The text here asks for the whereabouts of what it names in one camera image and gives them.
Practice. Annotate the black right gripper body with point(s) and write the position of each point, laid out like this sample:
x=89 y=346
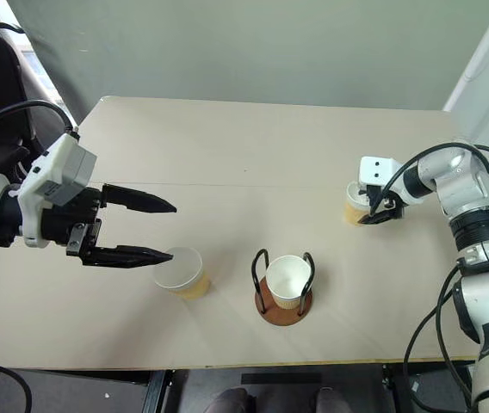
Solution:
x=388 y=205

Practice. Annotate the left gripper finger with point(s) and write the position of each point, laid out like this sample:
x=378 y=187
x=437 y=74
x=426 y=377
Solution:
x=137 y=201
x=128 y=257

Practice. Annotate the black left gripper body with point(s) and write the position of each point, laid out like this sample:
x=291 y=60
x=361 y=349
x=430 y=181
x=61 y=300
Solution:
x=70 y=217

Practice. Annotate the yellow paper cup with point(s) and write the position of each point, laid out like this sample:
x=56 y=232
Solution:
x=287 y=275
x=177 y=269
x=353 y=211

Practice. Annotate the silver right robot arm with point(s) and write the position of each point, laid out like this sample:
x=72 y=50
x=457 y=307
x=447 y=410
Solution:
x=464 y=193

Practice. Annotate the black table leg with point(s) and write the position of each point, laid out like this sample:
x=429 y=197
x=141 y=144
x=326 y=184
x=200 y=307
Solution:
x=395 y=389
x=158 y=389

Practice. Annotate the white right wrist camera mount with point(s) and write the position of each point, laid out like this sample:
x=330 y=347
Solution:
x=375 y=168

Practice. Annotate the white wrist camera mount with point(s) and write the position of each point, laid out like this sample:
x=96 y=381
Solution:
x=61 y=165
x=375 y=168

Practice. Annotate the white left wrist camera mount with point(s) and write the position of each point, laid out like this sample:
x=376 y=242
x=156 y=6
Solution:
x=61 y=165

